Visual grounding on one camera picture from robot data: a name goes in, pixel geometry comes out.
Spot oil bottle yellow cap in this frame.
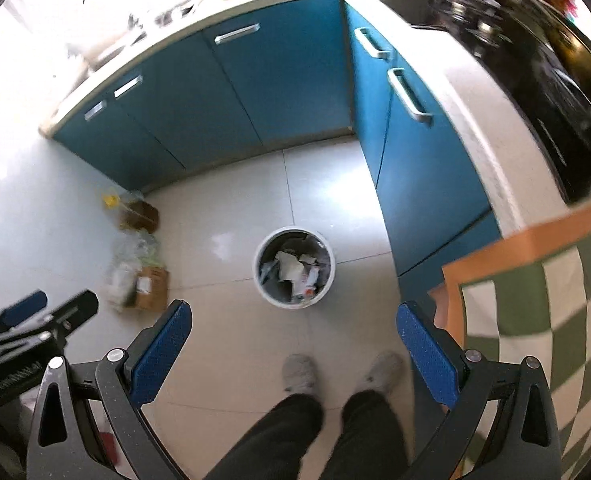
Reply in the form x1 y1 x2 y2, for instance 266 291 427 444
102 193 161 233

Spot black stove top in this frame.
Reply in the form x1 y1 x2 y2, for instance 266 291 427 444
384 0 591 204

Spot green checkered tablecloth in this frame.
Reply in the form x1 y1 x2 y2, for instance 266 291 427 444
431 206 591 479

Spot grey slipper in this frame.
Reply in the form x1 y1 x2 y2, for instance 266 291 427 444
364 351 405 396
282 354 319 396

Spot white trash bin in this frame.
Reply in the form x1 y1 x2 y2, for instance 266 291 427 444
252 226 337 310

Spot right grey slipper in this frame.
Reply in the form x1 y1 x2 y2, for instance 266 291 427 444
364 351 405 396

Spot left grey slipper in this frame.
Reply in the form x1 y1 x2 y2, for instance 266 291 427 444
282 354 319 396

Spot small cardboard box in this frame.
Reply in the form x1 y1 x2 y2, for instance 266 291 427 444
135 266 169 312

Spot clear plastic bags pile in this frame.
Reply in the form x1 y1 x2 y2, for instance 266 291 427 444
103 230 165 311

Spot blue kitchen cabinets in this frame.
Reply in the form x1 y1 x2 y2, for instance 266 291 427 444
54 0 501 286

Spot right black trouser leg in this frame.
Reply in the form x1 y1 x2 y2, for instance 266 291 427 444
320 390 408 479

